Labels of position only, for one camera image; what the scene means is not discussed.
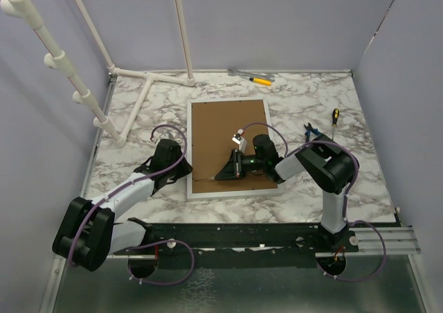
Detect black yellow screwdriver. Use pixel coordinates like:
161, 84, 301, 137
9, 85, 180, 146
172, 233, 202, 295
331, 108, 340, 140

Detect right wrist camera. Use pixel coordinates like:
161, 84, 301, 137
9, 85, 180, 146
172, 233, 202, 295
232, 129, 247, 152

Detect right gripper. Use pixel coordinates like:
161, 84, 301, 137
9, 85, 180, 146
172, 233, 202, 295
216, 149, 266, 181

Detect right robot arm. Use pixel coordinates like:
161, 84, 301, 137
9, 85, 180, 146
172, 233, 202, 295
215, 134, 359, 251

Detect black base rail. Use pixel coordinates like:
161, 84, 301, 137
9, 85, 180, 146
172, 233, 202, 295
115, 223, 359, 269

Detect yellow utility knife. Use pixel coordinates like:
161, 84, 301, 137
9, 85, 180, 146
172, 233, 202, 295
249, 78, 271, 87

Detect white picture frame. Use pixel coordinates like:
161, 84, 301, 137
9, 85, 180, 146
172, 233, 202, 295
186, 97, 283, 201

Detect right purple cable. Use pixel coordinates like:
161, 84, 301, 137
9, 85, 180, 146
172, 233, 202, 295
242, 122, 388, 283

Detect silver wrench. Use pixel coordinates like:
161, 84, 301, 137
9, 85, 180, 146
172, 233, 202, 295
228, 69, 275, 83

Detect purple cable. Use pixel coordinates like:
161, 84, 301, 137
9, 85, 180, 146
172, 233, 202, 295
67, 124, 195, 286
242, 122, 388, 283

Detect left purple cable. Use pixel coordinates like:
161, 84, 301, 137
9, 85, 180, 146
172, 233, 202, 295
67, 124, 195, 286

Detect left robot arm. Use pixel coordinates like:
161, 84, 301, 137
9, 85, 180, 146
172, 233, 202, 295
52, 138, 192, 271

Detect aluminium extrusion rail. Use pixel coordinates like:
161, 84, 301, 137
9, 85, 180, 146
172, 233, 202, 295
309, 227, 421, 258

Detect white PVC pipe rack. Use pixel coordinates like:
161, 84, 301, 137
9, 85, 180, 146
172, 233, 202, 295
0, 0, 197, 147

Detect blue handled pliers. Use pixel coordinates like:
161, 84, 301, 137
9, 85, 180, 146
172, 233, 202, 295
304, 123, 321, 142

